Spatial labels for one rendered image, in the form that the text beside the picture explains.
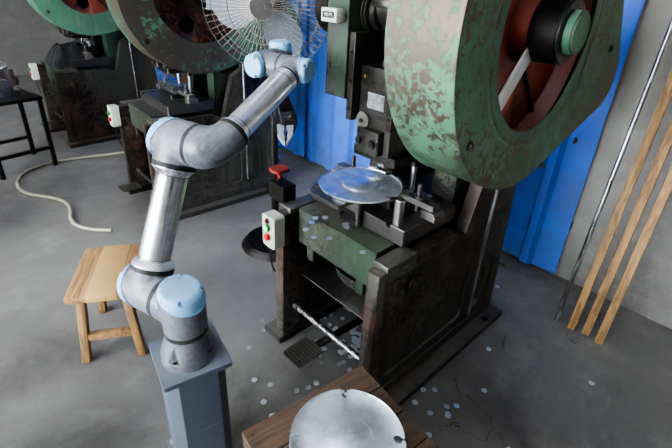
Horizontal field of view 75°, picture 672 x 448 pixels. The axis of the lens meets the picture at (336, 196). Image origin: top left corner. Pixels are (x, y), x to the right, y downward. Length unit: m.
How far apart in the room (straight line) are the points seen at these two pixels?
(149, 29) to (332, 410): 1.89
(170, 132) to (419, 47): 0.66
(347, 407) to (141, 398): 0.88
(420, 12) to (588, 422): 1.61
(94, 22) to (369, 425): 3.62
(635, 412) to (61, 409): 2.11
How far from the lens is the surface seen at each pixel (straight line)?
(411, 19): 0.94
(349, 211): 1.52
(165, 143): 1.21
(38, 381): 2.12
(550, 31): 1.16
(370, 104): 1.47
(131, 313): 1.94
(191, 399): 1.38
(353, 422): 1.27
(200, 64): 2.54
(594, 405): 2.10
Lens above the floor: 1.41
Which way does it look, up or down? 26 degrees down
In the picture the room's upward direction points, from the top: 3 degrees clockwise
